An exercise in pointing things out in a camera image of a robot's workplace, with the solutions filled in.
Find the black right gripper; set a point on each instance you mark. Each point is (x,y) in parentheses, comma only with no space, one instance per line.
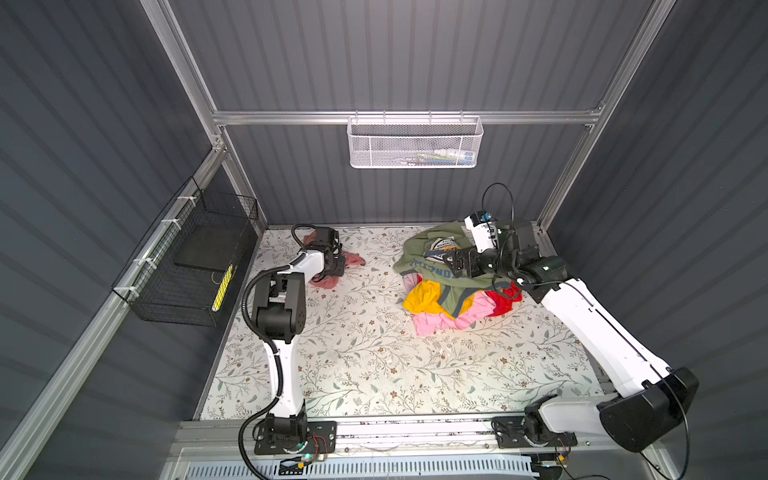
(468,255)

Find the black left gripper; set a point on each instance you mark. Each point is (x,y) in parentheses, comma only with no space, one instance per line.
(338,265)

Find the dusty red printed t-shirt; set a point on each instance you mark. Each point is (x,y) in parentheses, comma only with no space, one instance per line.
(330,282)

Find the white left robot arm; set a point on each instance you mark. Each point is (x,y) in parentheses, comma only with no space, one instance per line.
(274,309)

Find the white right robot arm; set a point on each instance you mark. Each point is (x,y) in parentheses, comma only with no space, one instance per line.
(650,399)

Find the yellow cloth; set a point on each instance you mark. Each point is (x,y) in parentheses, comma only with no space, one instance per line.
(430,297)

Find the red cloth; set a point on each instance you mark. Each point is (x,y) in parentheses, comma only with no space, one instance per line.
(504,301)

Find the pink cloth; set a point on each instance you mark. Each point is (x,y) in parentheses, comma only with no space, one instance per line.
(428,324)

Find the floral patterned table mat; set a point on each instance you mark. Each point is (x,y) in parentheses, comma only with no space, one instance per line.
(360,355)

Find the items in white basket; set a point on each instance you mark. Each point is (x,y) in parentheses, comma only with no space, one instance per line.
(438,158)

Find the yellow striped tag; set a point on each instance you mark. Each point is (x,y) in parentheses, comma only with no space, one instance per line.
(223,286)

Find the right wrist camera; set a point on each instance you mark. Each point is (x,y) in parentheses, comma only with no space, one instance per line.
(482,227)

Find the white wire mesh basket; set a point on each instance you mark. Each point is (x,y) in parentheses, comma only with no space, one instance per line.
(375,142)

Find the black wire basket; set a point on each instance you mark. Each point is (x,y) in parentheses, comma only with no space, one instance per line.
(176,279)

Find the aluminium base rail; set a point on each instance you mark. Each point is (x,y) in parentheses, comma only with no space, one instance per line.
(452,446)

